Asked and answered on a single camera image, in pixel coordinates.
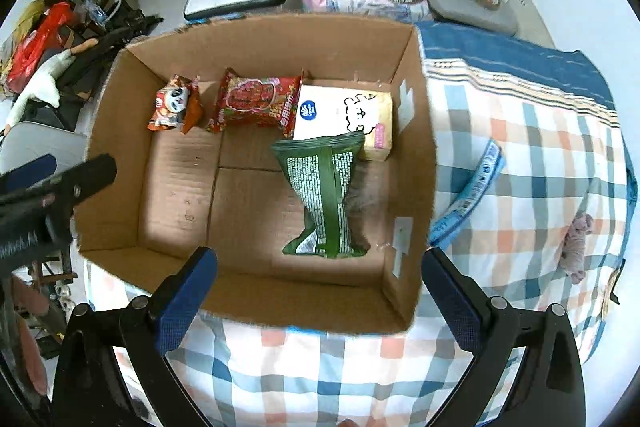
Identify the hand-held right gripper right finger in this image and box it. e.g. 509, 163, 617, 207
421, 247, 586, 427

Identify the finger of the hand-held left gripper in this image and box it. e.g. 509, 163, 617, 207
0, 153, 57, 195
0, 154, 118, 220

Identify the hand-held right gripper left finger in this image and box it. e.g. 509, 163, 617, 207
52, 247, 218, 427

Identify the brown cardboard box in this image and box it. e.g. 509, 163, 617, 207
75, 13, 441, 337

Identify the person's left hand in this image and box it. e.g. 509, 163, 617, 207
10, 277, 49, 395

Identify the white goose plush toy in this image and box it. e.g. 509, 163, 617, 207
6, 39, 100, 138

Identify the panda print snack packet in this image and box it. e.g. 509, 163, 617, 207
146, 74, 203, 135

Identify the blue striped packet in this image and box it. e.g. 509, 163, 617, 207
429, 139, 503, 248

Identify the red plastic bag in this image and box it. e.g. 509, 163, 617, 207
7, 2, 76, 94

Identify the small pink plush toy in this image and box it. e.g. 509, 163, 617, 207
560, 213, 595, 284

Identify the black tripod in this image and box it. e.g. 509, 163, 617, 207
55, 9, 163, 98

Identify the plaid blanket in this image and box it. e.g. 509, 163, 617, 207
82, 22, 631, 427

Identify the green snack packet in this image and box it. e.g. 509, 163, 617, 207
271, 130, 373, 260

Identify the red snack packet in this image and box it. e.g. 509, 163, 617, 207
206, 68, 303, 140

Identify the white yellow tissue pack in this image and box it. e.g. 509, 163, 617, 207
291, 79, 395, 162

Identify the floral pink tissue pack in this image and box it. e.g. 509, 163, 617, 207
309, 0, 433, 24

